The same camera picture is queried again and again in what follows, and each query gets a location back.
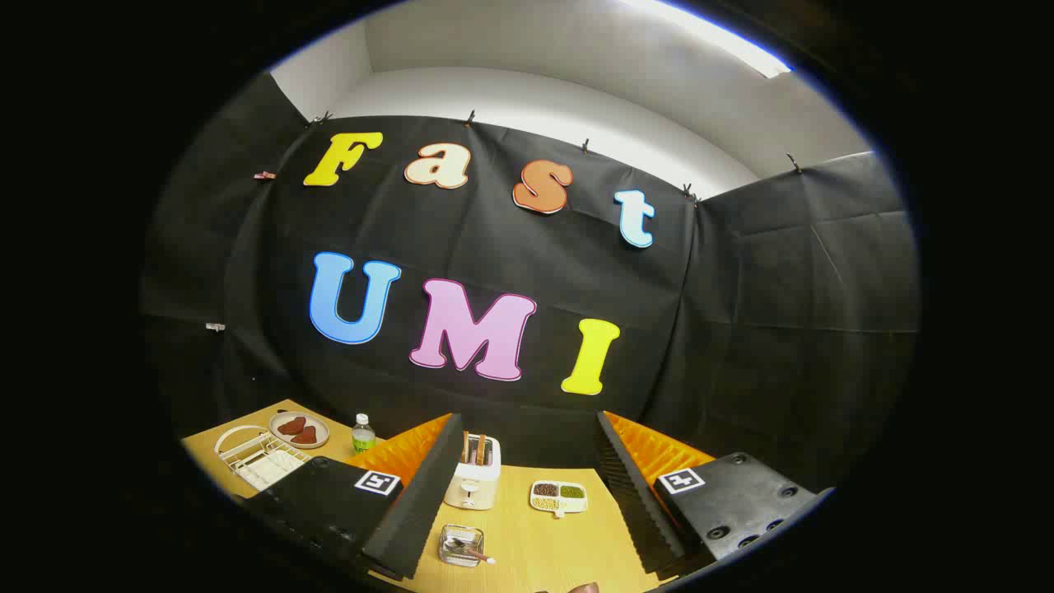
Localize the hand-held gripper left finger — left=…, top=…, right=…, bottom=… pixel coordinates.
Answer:
left=239, top=413, right=466, bottom=581

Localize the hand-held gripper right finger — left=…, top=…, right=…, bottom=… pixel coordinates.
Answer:
left=595, top=410, right=834, bottom=576

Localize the metal wire basket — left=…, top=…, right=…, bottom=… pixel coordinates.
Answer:
left=438, top=525, right=485, bottom=568

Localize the spoon with red checked handle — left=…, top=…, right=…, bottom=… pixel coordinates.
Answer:
left=445, top=537, right=497, bottom=566

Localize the white wire dish rack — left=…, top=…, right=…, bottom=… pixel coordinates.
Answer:
left=214, top=425, right=314, bottom=493

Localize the white divided dish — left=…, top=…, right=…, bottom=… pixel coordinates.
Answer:
left=529, top=480, right=590, bottom=520

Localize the small beige plate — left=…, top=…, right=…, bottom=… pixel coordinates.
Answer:
left=268, top=411, right=331, bottom=450

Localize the white toaster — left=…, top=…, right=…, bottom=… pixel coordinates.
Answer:
left=443, top=437, right=502, bottom=511

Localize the black backdrop cloth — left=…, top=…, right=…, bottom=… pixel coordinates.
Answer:
left=140, top=70, right=921, bottom=495

